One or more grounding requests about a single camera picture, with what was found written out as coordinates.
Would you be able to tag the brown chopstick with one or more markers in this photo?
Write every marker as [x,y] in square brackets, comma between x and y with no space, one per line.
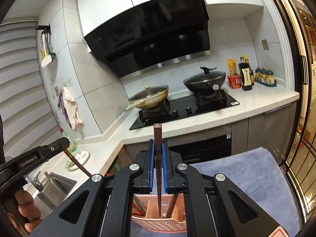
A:
[157,153]
[76,163]

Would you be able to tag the black wok with lid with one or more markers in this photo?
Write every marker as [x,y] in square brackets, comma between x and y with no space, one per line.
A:
[205,80]

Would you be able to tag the beige wok with lid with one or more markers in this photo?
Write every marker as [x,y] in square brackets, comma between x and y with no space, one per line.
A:
[150,96]

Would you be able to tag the pink perforated utensil holder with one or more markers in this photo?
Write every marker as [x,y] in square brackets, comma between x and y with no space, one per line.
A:
[158,224]

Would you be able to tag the red seasoning container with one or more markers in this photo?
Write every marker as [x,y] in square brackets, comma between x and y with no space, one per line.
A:
[234,82]

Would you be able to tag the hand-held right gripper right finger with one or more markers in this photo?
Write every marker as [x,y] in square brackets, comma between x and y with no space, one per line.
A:
[165,167]

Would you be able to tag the seasoning jar set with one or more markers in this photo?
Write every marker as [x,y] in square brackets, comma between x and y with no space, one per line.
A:
[266,76]

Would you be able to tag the green chopstick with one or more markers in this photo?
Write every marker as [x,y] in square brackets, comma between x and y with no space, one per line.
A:
[140,204]

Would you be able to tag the built-in black oven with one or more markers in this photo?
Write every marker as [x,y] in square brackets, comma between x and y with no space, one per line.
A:
[205,149]

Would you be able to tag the stainless steel sink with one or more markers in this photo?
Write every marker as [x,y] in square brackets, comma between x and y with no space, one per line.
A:
[56,190]

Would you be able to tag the white patterned plate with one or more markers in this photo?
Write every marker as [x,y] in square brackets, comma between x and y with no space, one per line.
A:
[79,159]

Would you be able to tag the green dish soap bottle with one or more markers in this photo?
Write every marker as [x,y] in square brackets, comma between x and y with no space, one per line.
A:
[70,140]

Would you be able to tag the blue fleece blanket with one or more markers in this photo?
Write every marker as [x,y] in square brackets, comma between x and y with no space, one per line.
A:
[246,177]

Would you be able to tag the wall mounted utensil rack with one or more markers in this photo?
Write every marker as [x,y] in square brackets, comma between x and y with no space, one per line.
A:
[47,47]

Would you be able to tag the metal framed glass door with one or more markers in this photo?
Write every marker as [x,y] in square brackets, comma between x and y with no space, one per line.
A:
[303,91]

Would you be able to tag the hanging kitchen cloths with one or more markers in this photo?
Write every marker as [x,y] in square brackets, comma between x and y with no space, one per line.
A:
[70,108]

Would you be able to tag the dark red chopstick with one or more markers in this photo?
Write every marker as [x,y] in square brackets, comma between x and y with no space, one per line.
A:
[168,212]
[173,203]

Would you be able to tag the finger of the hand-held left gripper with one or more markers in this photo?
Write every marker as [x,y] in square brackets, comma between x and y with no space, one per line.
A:
[58,146]

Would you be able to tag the black gas stove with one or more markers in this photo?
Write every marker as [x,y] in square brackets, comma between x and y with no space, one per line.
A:
[182,111]

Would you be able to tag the bottle with yellow cap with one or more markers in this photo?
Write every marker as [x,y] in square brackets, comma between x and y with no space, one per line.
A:
[247,60]

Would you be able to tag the white window blinds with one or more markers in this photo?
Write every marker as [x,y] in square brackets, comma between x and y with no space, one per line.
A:
[22,91]

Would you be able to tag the dark soy sauce bottle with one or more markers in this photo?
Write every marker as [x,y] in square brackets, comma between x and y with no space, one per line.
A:
[245,77]

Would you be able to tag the chrome kitchen faucet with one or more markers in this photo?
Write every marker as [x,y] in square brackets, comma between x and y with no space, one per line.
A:
[38,181]

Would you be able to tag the person's left hand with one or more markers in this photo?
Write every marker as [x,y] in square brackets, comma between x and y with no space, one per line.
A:
[27,203]

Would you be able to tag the black and white range hood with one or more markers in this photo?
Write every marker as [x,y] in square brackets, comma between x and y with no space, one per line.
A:
[153,29]

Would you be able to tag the yellow snack packet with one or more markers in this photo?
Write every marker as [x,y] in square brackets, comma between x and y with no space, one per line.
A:
[231,66]

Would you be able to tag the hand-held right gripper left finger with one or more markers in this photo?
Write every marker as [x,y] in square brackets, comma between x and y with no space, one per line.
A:
[151,167]

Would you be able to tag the grey wall switch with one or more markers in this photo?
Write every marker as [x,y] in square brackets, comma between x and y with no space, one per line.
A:
[265,44]

